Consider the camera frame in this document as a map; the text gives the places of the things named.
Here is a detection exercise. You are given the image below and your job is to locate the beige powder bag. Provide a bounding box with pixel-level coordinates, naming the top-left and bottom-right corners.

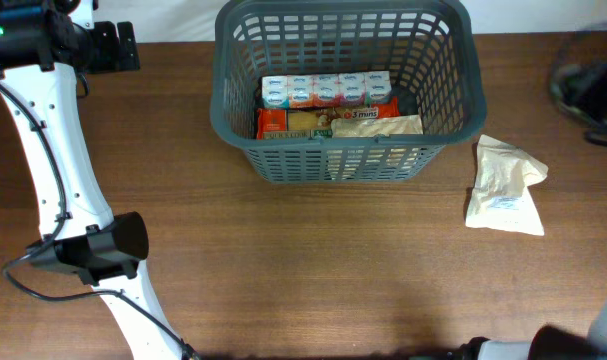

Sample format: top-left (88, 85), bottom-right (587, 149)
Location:
top-left (465, 135), bottom-right (548, 236)

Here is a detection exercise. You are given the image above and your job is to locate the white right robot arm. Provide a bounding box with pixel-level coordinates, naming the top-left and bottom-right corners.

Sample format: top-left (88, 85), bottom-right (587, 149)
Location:
top-left (455, 62), bottom-right (607, 360)

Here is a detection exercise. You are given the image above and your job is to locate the beige grain bag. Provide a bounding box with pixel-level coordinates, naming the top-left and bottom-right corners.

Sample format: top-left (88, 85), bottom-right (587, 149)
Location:
top-left (327, 114), bottom-right (425, 181)

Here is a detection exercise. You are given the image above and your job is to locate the grey plastic lattice basket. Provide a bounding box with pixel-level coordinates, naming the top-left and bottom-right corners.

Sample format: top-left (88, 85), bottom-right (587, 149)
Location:
top-left (210, 0), bottom-right (487, 184)

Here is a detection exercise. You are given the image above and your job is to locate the tissue pocket pack bundle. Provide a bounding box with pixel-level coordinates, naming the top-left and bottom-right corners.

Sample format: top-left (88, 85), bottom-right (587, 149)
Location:
top-left (261, 71), bottom-right (392, 109)

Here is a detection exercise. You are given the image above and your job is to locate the orange spaghetti packet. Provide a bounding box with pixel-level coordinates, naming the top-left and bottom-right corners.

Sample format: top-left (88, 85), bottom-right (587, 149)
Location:
top-left (256, 97), bottom-right (401, 140)

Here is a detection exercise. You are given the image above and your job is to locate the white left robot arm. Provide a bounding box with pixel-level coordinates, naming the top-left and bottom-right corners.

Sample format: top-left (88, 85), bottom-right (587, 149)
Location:
top-left (0, 0), bottom-right (196, 359)

